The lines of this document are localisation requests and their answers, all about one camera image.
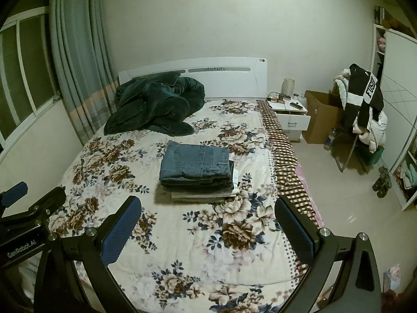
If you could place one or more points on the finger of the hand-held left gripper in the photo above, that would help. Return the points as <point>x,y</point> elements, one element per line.
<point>14,194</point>
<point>52,202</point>

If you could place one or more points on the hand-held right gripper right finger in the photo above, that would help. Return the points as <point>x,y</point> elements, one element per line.
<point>298,228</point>

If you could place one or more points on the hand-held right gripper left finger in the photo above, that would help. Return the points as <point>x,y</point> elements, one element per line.
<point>120,234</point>

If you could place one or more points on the blue denim pants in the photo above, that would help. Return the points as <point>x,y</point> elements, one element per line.
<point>195,159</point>

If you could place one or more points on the folded khaki pants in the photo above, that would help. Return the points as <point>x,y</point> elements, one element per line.
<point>202,197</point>

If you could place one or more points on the folded dark denim pants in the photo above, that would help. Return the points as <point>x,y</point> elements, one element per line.
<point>202,188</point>

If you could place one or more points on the pink bed sheet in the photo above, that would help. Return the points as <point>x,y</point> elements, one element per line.
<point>303,177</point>

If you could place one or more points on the brown checkered bed sheet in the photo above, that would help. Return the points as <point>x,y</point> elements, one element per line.
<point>283,156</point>

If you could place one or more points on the brown wooden chair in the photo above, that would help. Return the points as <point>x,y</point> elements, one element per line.
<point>348,156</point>

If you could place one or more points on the dark green plush slipper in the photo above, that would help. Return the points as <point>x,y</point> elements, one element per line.
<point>385,187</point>
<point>379,182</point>

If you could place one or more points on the plastic water bottle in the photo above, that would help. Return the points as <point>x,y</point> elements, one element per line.
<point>329,140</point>

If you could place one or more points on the colourful printed box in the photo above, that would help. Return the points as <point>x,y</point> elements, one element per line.
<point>392,277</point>

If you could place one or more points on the teal bin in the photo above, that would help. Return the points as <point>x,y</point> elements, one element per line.
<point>378,156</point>

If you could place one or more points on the white nightstand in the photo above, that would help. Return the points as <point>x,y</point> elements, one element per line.
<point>291,120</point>

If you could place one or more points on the large cardboard box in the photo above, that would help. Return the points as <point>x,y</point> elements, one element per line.
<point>322,120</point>

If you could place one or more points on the chair with piled clothes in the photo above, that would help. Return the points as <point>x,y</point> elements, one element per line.
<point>374,133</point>

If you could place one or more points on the teal folded clothes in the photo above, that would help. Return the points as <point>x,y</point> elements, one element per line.
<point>409,176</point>

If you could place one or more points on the white framed window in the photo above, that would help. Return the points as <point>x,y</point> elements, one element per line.
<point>22,71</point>

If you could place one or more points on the black phone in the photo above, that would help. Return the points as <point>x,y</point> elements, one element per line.
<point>296,105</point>

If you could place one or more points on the dark green plush blanket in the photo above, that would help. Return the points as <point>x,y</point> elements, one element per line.
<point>153,107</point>

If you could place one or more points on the white jar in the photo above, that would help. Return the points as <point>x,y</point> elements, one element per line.
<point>288,87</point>

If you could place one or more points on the grey green striped curtain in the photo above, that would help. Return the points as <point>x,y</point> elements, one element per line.
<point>78,55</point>

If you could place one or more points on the black and white jacket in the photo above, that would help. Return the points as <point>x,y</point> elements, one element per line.
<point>365,94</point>

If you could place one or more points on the white wardrobe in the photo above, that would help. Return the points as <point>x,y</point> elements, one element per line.
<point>397,97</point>

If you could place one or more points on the white bed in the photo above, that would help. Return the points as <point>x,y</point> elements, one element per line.
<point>228,78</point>

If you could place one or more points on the pink folded clothes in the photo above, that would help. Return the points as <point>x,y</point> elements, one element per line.
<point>381,43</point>

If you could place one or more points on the brown plush toy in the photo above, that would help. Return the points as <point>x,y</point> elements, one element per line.
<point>395,25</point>

